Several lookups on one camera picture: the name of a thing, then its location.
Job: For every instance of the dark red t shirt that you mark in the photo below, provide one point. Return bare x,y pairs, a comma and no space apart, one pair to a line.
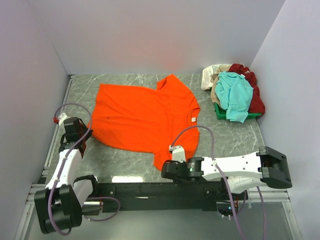
256,106

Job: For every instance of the black base beam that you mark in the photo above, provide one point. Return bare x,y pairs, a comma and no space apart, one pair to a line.
155,196

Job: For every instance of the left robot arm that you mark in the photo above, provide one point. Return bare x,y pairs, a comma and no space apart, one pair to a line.
59,205

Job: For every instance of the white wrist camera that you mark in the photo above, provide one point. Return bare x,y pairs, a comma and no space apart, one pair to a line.
59,120
177,153

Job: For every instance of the green plastic bin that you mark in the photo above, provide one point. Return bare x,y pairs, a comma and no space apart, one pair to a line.
221,114

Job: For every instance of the orange t shirt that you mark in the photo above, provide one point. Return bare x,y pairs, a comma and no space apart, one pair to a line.
141,119

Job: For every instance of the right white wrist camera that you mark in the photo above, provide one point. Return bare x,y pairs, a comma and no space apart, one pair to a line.
177,153

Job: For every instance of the beige t shirt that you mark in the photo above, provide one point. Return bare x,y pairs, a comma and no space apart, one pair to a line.
214,81

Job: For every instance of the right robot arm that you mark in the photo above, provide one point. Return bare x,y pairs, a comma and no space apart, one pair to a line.
266,167

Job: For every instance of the teal t shirt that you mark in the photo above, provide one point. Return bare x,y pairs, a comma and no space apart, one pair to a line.
235,95

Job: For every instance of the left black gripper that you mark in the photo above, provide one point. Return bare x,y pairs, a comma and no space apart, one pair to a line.
81,135

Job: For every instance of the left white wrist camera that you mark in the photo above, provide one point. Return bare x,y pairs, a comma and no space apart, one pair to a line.
59,120

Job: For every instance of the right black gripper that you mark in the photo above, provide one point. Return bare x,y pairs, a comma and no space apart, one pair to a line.
167,170

